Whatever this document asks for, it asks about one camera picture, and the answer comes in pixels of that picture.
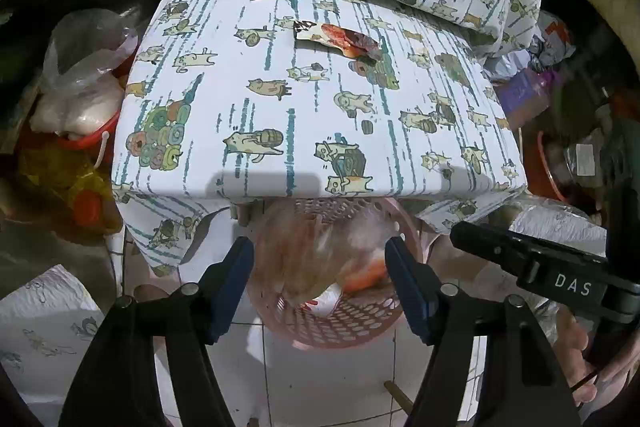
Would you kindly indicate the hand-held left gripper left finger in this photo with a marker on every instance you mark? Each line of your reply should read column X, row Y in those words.
column 232, row 279

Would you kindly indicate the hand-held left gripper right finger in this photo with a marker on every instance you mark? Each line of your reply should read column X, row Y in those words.
column 406, row 289

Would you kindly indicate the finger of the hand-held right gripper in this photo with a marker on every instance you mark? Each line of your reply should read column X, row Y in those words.
column 490, row 244

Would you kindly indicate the pink plastic basket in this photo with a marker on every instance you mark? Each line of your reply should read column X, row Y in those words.
column 350, row 327

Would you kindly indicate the clear plastic wrapper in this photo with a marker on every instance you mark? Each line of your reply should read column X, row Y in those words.
column 300, row 252

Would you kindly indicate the white paper tissue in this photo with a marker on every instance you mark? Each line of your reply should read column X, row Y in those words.
column 327, row 302

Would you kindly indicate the person's right hand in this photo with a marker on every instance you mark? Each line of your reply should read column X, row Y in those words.
column 575, row 342

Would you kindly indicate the red basin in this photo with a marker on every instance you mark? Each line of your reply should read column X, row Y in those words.
column 542, row 177

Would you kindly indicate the wooden stick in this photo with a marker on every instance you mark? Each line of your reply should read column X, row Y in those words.
column 395, row 391

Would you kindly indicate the purple container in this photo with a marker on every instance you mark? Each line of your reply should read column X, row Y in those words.
column 525, row 94

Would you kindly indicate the orange cap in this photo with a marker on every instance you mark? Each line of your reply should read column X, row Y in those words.
column 89, row 208

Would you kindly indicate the printed cat blanket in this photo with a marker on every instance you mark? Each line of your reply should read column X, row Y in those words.
column 300, row 127

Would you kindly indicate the red plastic bucket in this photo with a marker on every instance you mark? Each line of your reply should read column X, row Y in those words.
column 90, row 138

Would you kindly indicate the yellow plastic bag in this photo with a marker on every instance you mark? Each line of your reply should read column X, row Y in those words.
column 55, row 172

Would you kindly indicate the grey printed plastic bag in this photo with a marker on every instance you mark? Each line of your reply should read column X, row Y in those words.
column 555, row 44

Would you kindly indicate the red foil wrapper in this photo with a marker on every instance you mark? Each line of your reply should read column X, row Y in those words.
column 345, row 38

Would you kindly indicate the clear plastic bag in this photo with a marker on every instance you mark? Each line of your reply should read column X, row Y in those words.
column 80, row 72

